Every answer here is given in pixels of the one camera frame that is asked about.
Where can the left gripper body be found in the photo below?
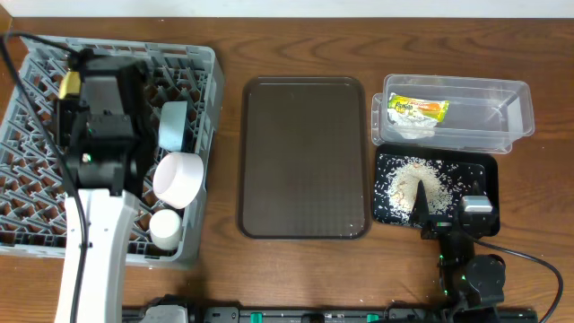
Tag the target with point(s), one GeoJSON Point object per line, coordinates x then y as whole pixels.
{"type": "Point", "coordinates": [83, 60]}

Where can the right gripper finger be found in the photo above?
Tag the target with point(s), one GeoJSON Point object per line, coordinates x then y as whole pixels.
{"type": "Point", "coordinates": [420, 212]}
{"type": "Point", "coordinates": [476, 189]}

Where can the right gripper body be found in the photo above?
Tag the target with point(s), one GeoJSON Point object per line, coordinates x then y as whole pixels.
{"type": "Point", "coordinates": [436, 226]}

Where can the rice food scraps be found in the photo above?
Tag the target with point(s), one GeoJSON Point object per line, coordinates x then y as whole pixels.
{"type": "Point", "coordinates": [396, 183]}

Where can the light blue bowl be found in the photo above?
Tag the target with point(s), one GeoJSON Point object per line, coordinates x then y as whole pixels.
{"type": "Point", "coordinates": [172, 126]}

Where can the pink bowl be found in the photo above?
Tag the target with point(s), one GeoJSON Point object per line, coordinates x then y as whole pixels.
{"type": "Point", "coordinates": [177, 179]}

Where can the clear plastic film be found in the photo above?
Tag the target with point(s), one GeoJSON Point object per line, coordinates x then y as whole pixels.
{"type": "Point", "coordinates": [411, 127]}

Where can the green snack wrapper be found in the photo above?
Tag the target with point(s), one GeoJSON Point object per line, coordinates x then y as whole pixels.
{"type": "Point", "coordinates": [414, 108]}

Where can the white cup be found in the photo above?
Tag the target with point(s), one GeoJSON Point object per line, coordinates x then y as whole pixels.
{"type": "Point", "coordinates": [166, 229]}

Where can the yellow plate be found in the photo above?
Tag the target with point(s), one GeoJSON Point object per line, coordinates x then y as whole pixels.
{"type": "Point", "coordinates": [70, 85]}

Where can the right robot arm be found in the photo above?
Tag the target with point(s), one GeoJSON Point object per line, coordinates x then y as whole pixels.
{"type": "Point", "coordinates": [472, 283]}

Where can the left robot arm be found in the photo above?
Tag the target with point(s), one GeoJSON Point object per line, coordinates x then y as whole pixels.
{"type": "Point", "coordinates": [98, 228]}

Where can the black tray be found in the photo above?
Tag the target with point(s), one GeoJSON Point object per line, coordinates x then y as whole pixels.
{"type": "Point", "coordinates": [490, 186]}

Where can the clear plastic container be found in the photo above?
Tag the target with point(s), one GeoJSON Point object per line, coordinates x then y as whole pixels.
{"type": "Point", "coordinates": [485, 115]}

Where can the dark brown serving tray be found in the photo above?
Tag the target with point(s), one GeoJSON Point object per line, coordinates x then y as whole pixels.
{"type": "Point", "coordinates": [304, 172]}

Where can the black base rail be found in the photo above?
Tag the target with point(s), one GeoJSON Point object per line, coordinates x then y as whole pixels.
{"type": "Point", "coordinates": [179, 313]}

